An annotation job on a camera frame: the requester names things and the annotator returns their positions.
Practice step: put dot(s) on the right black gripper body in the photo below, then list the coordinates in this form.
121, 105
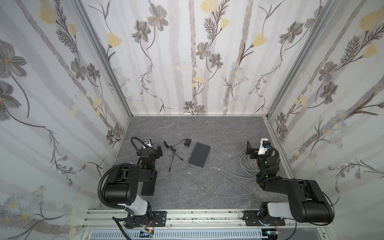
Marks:
252, 151

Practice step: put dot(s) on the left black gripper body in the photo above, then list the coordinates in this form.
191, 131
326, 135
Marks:
157, 151

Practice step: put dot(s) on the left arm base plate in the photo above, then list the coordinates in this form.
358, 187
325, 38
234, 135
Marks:
154, 219

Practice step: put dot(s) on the white slotted cable duct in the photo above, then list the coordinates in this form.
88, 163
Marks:
209, 234

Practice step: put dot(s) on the black power adapter with cable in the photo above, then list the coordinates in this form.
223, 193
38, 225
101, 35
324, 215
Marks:
173, 149

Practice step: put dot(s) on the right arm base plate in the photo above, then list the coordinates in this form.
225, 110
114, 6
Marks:
255, 218

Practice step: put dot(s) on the aluminium mounting rail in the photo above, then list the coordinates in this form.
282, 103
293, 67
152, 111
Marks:
174, 220

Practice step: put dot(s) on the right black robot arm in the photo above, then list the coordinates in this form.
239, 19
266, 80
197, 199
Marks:
307, 203

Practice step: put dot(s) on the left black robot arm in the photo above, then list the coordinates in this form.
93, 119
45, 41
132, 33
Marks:
123, 186

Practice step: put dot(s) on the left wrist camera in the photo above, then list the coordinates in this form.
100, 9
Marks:
147, 143

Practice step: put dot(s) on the black ribbed network switch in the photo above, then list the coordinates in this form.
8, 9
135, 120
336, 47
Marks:
148, 188

